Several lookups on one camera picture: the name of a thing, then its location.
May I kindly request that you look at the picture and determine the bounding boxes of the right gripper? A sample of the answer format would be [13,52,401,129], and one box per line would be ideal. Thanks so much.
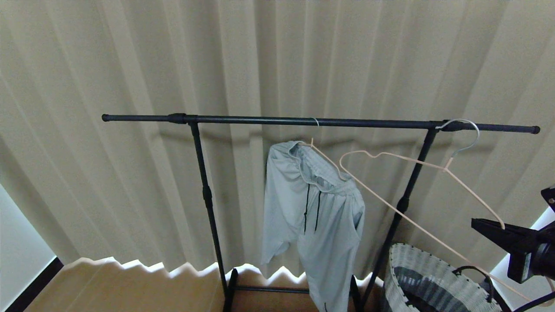
[506,221,555,285]

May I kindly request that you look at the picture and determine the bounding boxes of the black clothes rack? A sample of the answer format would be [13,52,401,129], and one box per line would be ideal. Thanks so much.
[101,113,541,312]

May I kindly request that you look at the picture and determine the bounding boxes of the pale grey shorts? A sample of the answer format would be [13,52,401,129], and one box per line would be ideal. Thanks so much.
[260,140,366,312]

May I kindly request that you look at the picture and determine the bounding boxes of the black cable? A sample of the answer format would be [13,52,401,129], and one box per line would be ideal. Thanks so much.
[512,292,555,312]

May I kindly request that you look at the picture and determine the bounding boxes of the beige curtain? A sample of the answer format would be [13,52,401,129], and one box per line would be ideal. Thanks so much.
[0,0,555,280]

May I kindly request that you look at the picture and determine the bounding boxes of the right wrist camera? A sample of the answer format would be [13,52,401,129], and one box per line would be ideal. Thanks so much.
[541,186,555,213]

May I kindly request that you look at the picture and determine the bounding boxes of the white laundry basket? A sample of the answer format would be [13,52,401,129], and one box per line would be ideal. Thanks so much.
[382,243,504,312]

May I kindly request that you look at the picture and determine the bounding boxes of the pink clothes hanger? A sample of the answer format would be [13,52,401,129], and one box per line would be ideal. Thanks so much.
[297,117,353,182]
[339,118,555,306]

